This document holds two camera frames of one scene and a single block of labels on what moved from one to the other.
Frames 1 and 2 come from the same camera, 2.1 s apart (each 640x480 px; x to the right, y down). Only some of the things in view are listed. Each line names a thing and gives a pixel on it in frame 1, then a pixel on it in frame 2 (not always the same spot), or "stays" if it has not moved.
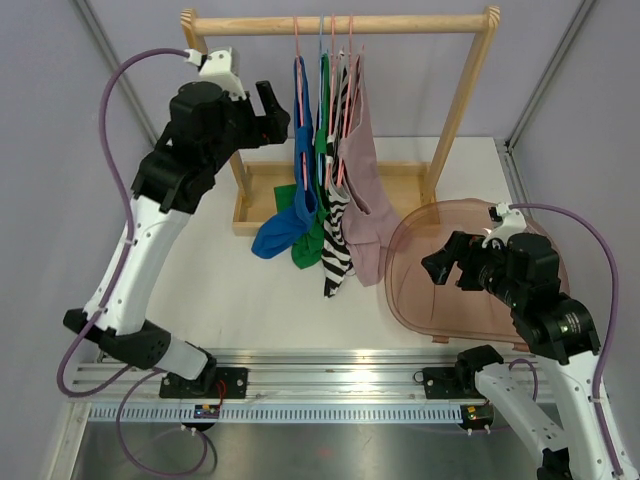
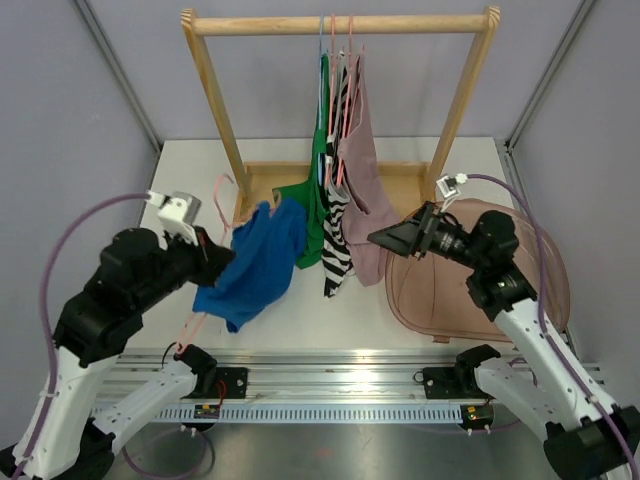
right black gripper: (465, 247) → (408, 239)
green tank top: (308, 252) stays
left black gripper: (267, 129) → (211, 257)
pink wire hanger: (299, 92) → (191, 330)
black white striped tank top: (337, 261) stays
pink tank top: (371, 221) stays
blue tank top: (281, 229) → (266, 250)
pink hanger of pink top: (355, 60) stays
